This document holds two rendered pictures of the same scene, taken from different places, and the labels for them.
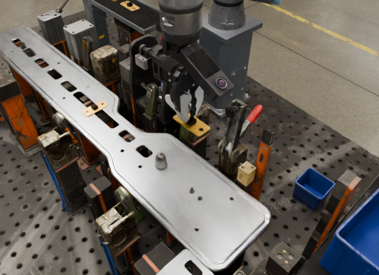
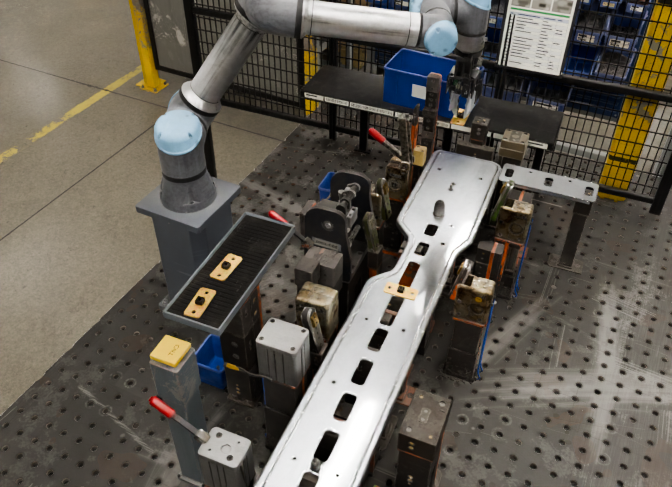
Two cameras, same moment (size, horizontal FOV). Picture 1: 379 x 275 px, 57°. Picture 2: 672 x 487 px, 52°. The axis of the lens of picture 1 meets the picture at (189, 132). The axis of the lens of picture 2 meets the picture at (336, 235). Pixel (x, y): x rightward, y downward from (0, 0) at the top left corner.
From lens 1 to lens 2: 210 cm
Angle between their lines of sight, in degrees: 76
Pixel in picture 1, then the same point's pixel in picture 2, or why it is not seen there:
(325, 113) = (22, 321)
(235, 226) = (461, 162)
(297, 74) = not seen: outside the picture
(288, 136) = not seen: hidden behind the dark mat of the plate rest
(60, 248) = (519, 355)
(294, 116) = not seen: hidden behind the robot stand
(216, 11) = (205, 183)
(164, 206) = (477, 198)
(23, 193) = (492, 435)
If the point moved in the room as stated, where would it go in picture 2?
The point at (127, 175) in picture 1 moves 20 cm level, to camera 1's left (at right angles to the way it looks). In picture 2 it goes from (467, 229) to (508, 275)
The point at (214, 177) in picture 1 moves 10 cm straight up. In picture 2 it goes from (426, 181) to (429, 154)
